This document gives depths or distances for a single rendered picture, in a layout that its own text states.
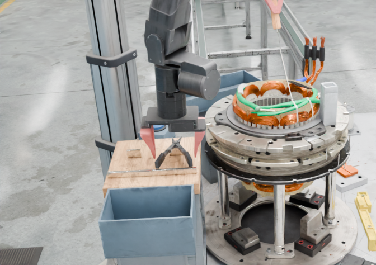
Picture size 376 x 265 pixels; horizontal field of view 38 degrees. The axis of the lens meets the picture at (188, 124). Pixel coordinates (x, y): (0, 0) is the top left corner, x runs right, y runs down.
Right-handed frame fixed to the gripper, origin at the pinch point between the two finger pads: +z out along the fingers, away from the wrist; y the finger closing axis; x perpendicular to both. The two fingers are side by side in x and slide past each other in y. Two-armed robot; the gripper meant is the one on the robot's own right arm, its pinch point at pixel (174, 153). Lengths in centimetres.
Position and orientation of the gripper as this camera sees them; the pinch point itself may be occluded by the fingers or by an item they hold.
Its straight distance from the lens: 112.1
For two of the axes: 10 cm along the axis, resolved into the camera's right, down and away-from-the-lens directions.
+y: 10.0, -0.3, -0.4
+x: 0.2, -4.5, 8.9
